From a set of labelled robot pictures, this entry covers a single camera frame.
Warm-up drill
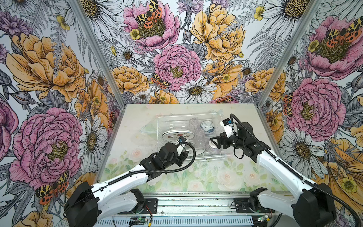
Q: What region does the white plate green rim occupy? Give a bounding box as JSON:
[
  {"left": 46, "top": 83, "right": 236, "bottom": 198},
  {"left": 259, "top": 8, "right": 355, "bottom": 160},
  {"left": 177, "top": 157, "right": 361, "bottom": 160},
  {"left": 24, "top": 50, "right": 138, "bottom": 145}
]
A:
[{"left": 187, "top": 148, "right": 206, "bottom": 157}]

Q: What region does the clear glass near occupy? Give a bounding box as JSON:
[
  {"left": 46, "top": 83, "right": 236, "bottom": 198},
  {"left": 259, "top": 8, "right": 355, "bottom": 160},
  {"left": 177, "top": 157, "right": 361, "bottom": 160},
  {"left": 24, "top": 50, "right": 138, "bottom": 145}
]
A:
[{"left": 194, "top": 128, "right": 205, "bottom": 141}]

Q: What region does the clear glass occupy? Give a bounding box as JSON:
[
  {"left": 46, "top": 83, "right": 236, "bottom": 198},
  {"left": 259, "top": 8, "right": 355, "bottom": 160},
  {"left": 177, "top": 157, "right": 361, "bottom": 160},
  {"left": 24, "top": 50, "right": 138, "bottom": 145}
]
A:
[
  {"left": 194, "top": 140, "right": 206, "bottom": 150},
  {"left": 188, "top": 118, "right": 199, "bottom": 131},
  {"left": 194, "top": 128, "right": 205, "bottom": 141}
]

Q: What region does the right aluminium corner post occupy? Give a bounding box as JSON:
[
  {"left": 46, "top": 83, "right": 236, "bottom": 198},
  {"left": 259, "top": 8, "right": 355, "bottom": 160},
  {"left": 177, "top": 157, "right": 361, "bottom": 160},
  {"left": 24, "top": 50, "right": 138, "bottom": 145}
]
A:
[{"left": 257, "top": 1, "right": 322, "bottom": 107}]

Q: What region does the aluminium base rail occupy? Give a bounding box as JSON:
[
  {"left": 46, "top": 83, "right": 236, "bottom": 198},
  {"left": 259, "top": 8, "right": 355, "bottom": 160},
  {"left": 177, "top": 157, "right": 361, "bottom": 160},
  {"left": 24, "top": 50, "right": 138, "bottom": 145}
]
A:
[{"left": 93, "top": 194, "right": 283, "bottom": 227}]

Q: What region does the white blue floral bowl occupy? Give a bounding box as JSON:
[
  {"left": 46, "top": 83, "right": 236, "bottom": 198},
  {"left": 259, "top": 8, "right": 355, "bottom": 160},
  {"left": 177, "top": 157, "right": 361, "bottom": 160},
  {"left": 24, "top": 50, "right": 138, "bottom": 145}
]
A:
[{"left": 200, "top": 120, "right": 215, "bottom": 134}]

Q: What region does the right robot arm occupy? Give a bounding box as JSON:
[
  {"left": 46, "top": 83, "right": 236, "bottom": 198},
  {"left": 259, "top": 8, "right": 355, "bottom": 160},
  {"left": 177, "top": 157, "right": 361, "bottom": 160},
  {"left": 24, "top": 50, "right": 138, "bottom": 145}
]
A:
[{"left": 211, "top": 119, "right": 337, "bottom": 227}]

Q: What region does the white plate teal rim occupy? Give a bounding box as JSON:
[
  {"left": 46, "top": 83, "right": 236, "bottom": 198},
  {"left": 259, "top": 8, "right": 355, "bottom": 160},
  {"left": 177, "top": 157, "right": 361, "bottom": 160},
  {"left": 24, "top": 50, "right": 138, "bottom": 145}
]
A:
[{"left": 162, "top": 129, "right": 195, "bottom": 141}]

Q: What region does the clear glass far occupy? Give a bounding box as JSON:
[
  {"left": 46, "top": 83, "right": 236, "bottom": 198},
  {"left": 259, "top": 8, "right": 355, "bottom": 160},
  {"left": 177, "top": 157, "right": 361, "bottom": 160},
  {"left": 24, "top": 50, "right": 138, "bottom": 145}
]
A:
[{"left": 188, "top": 118, "right": 199, "bottom": 131}]

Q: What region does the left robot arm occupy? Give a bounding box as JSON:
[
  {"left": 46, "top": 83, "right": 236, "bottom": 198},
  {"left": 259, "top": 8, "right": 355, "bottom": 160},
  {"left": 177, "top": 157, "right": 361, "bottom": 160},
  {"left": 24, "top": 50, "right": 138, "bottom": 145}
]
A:
[{"left": 64, "top": 142, "right": 196, "bottom": 227}]

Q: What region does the green circuit board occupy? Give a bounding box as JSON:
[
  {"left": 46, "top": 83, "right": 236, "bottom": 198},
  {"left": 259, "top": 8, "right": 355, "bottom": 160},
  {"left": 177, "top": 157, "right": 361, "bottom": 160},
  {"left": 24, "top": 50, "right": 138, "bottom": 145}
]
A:
[{"left": 129, "top": 217, "right": 149, "bottom": 226}]

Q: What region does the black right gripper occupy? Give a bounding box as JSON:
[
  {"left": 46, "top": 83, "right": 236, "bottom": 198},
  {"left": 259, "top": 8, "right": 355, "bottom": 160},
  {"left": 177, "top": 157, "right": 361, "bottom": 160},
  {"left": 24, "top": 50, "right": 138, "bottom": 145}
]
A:
[{"left": 210, "top": 132, "right": 245, "bottom": 149}]

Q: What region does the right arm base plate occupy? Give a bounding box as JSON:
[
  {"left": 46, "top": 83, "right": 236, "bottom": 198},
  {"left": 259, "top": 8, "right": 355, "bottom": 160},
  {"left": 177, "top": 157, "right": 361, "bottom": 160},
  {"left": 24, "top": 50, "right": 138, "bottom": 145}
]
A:
[{"left": 230, "top": 197, "right": 271, "bottom": 213}]

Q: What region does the white wire dish rack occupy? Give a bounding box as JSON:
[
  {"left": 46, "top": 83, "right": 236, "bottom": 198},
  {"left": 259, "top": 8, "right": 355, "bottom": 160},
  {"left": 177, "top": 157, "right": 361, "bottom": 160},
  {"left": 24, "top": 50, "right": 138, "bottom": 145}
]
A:
[{"left": 157, "top": 113, "right": 232, "bottom": 161}]

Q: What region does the striped brown white bowl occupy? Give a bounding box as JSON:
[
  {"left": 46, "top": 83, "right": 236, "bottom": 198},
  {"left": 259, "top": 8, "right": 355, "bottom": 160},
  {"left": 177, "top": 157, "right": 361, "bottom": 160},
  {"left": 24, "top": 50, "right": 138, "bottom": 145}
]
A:
[{"left": 206, "top": 141, "right": 222, "bottom": 156}]

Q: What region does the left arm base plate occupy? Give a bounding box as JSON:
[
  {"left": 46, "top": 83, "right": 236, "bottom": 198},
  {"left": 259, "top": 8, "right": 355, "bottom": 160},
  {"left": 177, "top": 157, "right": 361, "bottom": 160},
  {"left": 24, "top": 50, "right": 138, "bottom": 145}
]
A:
[{"left": 118, "top": 198, "right": 159, "bottom": 215}]

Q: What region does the left aluminium corner post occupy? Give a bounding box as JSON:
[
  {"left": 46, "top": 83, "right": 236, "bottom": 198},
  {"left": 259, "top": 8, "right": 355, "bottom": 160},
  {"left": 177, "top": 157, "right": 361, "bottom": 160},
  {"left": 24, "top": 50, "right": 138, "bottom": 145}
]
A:
[{"left": 70, "top": 1, "right": 127, "bottom": 110}]

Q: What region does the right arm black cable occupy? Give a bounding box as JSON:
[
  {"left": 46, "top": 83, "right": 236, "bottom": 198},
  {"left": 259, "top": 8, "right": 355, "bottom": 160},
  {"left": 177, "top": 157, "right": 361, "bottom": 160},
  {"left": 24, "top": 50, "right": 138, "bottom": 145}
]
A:
[{"left": 229, "top": 113, "right": 362, "bottom": 227}]

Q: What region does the aluminium corner post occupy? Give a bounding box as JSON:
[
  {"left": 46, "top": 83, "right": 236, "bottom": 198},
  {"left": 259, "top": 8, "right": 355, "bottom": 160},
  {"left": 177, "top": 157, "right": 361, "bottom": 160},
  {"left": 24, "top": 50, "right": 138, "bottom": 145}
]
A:
[
  {"left": 257, "top": 1, "right": 322, "bottom": 107},
  {"left": 70, "top": 1, "right": 127, "bottom": 110}
]

